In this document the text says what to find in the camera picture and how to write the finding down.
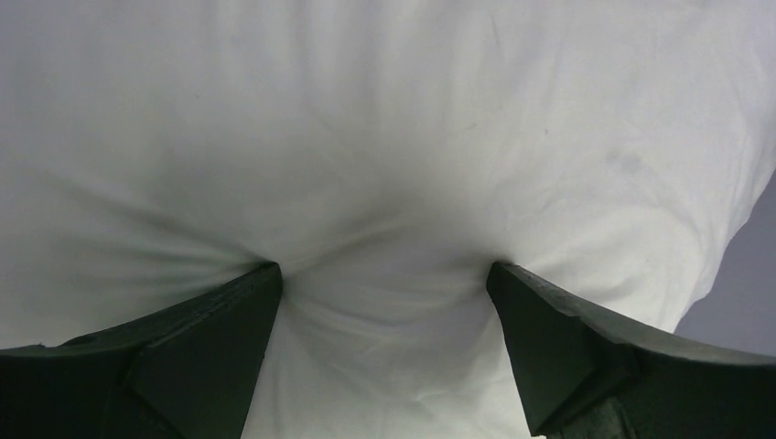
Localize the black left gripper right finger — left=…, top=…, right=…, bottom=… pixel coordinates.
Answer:
left=487, top=262, right=775, bottom=438

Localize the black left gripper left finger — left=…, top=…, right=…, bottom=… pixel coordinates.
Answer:
left=1, top=262, right=283, bottom=438

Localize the white pillow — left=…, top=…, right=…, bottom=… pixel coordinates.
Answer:
left=1, top=1, right=775, bottom=438

